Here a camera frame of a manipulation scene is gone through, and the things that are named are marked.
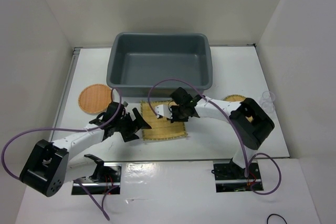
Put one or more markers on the green-rimmed round bamboo tray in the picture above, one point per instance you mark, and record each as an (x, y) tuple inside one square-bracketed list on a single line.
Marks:
[(234, 101)]

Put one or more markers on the orange round woven tray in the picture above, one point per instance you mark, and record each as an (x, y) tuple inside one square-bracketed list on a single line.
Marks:
[(95, 98)]

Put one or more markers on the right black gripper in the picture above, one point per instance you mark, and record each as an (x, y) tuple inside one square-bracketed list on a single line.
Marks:
[(175, 119)]

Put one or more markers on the far clear plastic cup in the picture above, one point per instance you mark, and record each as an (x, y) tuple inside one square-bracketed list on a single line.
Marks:
[(267, 97)]

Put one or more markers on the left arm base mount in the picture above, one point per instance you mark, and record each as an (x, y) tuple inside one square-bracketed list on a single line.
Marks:
[(105, 178)]

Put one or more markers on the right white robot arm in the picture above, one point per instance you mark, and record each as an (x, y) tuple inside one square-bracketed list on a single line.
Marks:
[(249, 121)]

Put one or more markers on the square bamboo mat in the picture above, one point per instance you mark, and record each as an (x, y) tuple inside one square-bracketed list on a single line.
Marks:
[(161, 129)]

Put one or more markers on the clear plastic cup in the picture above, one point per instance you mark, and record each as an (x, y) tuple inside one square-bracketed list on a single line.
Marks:
[(267, 97), (268, 107)]

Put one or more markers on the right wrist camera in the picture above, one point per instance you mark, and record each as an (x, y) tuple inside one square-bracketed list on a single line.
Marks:
[(163, 111)]

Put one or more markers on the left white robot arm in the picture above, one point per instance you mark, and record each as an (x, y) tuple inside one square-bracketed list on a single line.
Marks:
[(48, 167)]

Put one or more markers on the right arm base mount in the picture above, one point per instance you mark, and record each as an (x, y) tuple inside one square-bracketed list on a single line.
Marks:
[(230, 178)]

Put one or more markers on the near clear plastic cup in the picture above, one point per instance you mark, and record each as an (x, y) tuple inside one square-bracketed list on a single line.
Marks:
[(268, 107)]

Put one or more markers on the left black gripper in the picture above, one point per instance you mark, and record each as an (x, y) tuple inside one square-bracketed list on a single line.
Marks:
[(138, 123)]

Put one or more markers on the grey plastic bin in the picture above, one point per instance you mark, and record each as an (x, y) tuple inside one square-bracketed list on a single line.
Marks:
[(154, 64)]

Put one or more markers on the aluminium frame rail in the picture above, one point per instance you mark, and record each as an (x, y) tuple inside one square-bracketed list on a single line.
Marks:
[(63, 89)]

